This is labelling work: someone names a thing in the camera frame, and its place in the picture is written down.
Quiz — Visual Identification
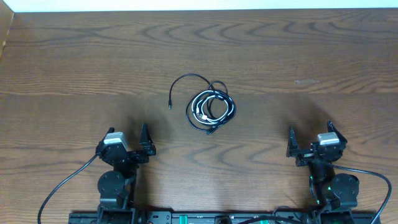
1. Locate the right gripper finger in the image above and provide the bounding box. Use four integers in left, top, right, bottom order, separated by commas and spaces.
326, 120, 348, 144
286, 127, 299, 157

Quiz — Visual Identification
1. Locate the white usb cable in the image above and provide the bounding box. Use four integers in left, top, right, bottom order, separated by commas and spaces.
191, 90, 234, 124

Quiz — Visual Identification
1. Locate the black usb cable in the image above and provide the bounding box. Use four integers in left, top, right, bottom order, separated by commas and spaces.
168, 73, 237, 136

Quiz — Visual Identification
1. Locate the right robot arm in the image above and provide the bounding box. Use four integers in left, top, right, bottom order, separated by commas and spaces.
286, 121, 359, 223

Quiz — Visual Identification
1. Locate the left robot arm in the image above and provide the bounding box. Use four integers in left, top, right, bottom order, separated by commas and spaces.
96, 123, 156, 224

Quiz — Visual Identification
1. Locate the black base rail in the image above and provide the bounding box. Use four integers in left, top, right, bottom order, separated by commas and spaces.
68, 211, 382, 224

